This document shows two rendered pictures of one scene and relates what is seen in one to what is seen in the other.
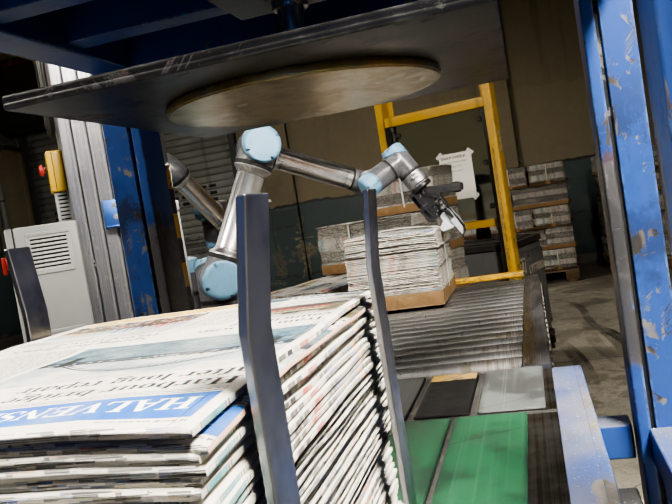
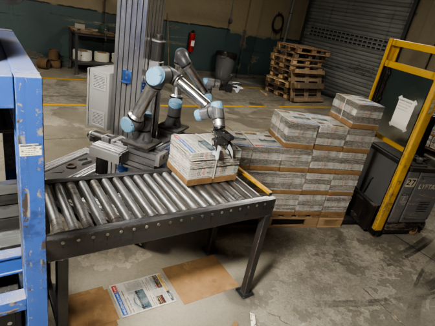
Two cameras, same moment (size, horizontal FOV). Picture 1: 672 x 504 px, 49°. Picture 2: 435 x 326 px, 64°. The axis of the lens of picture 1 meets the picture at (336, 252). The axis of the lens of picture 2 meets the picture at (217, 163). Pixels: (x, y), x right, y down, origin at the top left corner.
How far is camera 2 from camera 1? 1.92 m
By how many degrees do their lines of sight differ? 42
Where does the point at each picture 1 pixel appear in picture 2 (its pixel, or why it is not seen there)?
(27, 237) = (93, 73)
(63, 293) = (100, 99)
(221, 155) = (399, 26)
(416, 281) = (183, 169)
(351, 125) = not seen: outside the picture
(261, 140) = (152, 75)
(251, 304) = not seen: outside the picture
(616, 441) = not seen: hidden behind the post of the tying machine
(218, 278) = (123, 123)
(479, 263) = (390, 166)
